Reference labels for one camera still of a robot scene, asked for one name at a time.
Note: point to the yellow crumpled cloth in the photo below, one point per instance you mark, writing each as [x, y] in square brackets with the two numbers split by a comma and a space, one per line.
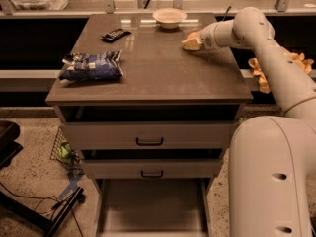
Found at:
[299, 59]

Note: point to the blue chip bag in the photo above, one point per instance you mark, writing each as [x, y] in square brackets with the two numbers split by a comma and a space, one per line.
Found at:
[83, 66]

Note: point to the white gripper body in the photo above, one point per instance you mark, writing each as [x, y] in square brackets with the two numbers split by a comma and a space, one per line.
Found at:
[206, 39]

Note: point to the middle grey drawer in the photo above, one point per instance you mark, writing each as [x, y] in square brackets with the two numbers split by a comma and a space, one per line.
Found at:
[151, 168]

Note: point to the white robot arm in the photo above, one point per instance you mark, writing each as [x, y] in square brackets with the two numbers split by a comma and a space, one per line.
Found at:
[270, 157]

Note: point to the blue tape strip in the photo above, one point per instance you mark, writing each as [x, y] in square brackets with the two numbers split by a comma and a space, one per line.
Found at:
[73, 179]

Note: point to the bottom open drawer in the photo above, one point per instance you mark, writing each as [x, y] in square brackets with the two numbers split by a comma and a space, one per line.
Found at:
[153, 208]

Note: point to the green object in basket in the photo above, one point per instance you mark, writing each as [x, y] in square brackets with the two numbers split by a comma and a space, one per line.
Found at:
[65, 151]

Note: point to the black stand base left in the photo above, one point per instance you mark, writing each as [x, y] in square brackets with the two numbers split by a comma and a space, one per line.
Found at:
[49, 225]

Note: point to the top grey drawer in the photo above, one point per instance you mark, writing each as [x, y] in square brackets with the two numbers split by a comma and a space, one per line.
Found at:
[148, 135]

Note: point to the wire mesh basket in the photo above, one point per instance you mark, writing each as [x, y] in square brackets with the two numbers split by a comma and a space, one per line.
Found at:
[69, 165]

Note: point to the white ceramic bowl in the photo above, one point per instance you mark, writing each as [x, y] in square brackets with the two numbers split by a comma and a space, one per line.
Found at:
[169, 18]

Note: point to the black remote control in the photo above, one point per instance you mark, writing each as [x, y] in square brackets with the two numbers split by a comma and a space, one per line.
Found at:
[115, 35]

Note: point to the grey drawer cabinet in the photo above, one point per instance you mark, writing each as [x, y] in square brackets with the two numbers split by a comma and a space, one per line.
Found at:
[160, 83]

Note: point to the grey drawer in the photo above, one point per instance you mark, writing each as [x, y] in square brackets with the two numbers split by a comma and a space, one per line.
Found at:
[151, 168]
[148, 135]

